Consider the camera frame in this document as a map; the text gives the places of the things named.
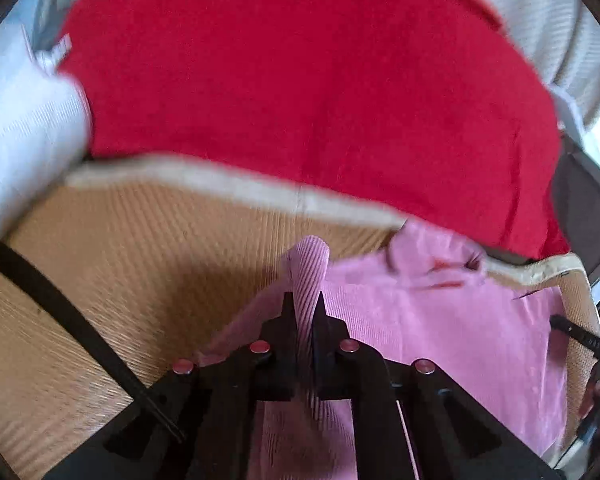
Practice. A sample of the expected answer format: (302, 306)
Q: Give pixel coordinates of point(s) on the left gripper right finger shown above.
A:
(332, 369)

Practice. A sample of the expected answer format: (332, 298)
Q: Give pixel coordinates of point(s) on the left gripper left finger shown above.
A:
(276, 369)

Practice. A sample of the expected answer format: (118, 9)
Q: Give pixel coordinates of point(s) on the pink corduroy jacket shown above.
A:
(427, 295)

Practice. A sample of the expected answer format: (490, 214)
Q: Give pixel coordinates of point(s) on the woven bamboo bed mat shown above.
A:
(161, 253)

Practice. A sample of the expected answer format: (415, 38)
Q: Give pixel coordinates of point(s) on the red blanket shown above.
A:
(422, 105)

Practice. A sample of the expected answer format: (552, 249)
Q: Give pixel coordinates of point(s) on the white bedsheet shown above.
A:
(45, 122)

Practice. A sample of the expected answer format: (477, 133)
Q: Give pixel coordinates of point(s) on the beige dotted curtain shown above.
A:
(561, 39)

